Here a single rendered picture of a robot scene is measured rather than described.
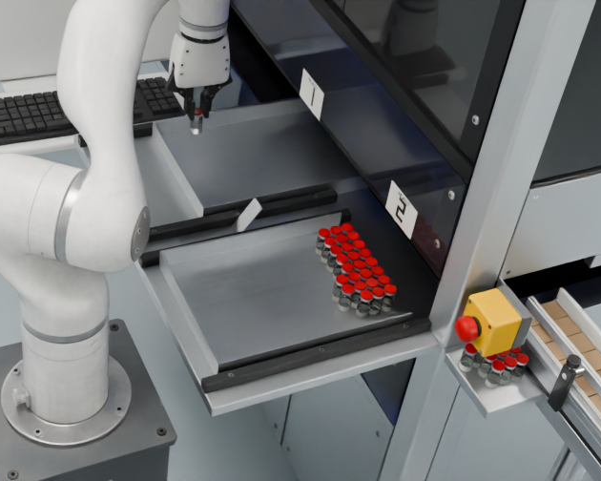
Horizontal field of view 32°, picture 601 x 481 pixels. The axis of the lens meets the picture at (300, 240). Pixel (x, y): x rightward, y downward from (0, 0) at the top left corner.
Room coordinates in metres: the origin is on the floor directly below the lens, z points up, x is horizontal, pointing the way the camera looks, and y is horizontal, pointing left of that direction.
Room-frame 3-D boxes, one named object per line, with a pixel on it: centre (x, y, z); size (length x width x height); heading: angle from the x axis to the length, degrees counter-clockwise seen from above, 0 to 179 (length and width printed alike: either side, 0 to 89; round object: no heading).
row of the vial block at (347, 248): (1.33, -0.10, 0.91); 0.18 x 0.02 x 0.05; 32
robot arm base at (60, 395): (0.99, 0.30, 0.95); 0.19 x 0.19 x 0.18
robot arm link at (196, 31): (1.58, 0.23, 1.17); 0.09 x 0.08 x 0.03; 120
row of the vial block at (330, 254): (1.31, -0.08, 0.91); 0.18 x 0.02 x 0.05; 32
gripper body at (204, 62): (1.58, 0.23, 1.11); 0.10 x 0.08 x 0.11; 120
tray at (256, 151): (1.60, 0.10, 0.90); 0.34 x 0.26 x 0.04; 122
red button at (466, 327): (1.14, -0.28, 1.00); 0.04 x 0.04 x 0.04; 32
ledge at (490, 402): (1.18, -0.36, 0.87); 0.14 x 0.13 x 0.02; 122
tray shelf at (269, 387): (1.42, 0.07, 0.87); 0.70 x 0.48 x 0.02; 32
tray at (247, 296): (1.25, 0.01, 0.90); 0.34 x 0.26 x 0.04; 122
